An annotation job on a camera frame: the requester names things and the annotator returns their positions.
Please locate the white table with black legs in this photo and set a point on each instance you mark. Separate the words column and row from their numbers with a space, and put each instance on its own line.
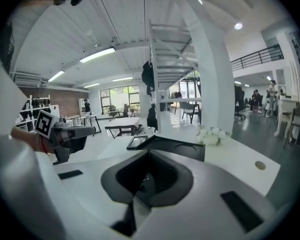
column 88, row 117
column 122, row 121

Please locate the white console table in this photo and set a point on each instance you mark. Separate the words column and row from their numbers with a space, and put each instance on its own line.
column 287, row 106

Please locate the white shelf with black items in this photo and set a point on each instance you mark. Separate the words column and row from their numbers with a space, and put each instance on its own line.
column 37, row 104

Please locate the person's black printed t-shirt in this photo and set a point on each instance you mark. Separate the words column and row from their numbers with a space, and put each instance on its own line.
column 7, row 49

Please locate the white square column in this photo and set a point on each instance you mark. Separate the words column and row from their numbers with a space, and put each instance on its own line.
column 212, row 71

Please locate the wooden chair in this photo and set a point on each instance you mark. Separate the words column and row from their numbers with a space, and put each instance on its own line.
column 190, row 110

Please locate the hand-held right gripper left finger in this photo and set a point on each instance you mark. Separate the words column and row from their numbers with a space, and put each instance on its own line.
column 90, row 204

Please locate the long ceiling light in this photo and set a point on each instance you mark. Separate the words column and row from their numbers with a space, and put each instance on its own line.
column 91, row 85
column 56, row 76
column 97, row 55
column 122, row 79

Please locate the black balcony railing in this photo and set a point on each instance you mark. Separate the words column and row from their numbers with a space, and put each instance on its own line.
column 257, row 57

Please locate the white flower bouquet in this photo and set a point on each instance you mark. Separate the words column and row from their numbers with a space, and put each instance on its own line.
column 212, row 135

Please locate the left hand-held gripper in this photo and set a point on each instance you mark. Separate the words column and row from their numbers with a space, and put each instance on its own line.
column 45, row 124

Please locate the hanging black garment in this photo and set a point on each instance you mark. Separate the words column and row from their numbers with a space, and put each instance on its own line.
column 147, row 74
column 150, row 90
column 152, row 119

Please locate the white staircase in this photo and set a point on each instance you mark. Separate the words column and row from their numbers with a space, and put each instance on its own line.
column 170, row 54

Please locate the black framed window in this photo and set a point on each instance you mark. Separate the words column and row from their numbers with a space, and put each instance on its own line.
column 120, row 99

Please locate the person's left forearm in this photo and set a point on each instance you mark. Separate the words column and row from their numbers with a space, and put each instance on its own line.
column 27, row 139

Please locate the white wall air conditioner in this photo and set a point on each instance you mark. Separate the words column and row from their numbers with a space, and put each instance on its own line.
column 27, row 79

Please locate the white desk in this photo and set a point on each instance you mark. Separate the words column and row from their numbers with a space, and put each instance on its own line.
column 235, row 156

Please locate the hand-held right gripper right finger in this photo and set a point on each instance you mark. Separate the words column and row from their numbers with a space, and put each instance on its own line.
column 202, row 209

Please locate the black office chair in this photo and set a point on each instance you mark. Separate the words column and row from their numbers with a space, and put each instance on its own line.
column 239, row 99
column 126, row 110

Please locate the small black tray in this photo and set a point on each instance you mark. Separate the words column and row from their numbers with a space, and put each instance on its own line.
column 137, row 142

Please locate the black plastic bin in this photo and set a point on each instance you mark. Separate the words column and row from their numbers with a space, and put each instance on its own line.
column 180, row 146

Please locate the round ceiling spotlight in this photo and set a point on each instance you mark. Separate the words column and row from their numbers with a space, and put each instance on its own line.
column 200, row 1
column 238, row 26

